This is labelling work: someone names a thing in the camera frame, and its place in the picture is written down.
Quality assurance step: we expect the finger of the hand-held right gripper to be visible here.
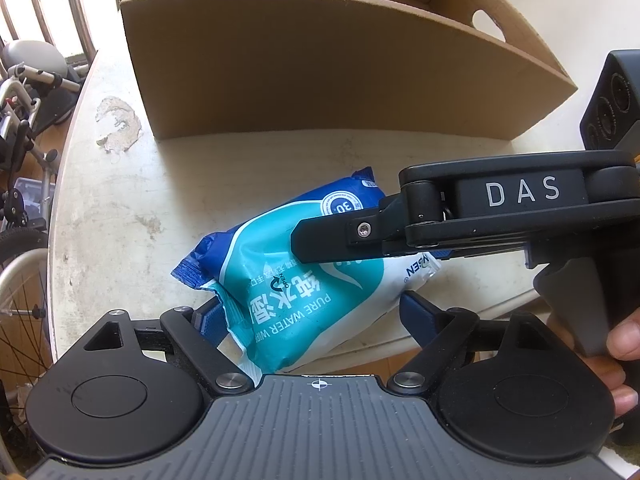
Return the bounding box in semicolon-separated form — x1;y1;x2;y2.
290;194;408;264

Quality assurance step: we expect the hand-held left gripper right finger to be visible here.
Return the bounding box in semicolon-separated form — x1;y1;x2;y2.
387;290;547;396

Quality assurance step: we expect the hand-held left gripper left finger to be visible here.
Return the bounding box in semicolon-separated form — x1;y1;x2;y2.
82;300;254;394

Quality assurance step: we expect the blue wet wipes pack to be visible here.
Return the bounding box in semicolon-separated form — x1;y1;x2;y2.
171;166;443;376

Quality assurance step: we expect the brown cardboard box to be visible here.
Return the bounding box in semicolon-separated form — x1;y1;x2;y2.
120;0;579;154

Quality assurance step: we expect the person's right hand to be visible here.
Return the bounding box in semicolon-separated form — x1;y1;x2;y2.
582;305;640;420

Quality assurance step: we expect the black folding wheelchair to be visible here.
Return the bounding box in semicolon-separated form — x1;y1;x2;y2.
0;40;83;461

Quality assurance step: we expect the metal window railing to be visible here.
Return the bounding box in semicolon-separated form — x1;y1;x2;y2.
0;0;126;61

